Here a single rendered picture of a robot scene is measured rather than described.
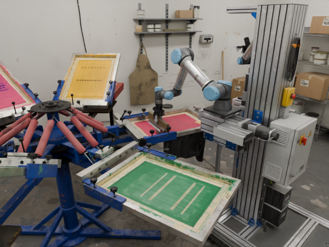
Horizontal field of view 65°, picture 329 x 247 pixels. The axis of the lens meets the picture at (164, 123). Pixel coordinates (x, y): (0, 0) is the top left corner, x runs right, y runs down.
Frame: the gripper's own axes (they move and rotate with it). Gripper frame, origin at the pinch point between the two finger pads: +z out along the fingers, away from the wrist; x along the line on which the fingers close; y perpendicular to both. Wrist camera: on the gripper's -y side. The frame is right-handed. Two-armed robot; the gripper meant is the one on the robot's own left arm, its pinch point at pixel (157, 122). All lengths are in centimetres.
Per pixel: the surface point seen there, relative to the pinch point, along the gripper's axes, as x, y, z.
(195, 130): 24.1, 29.0, 2.6
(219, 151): 68, 14, 42
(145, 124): -9.3, -10.8, 4.8
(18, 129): -117, 9, -19
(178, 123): 21.8, 2.3, 4.8
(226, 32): 245, -200, -70
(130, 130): -33.7, 14.5, -3.9
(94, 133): -63, 2, -2
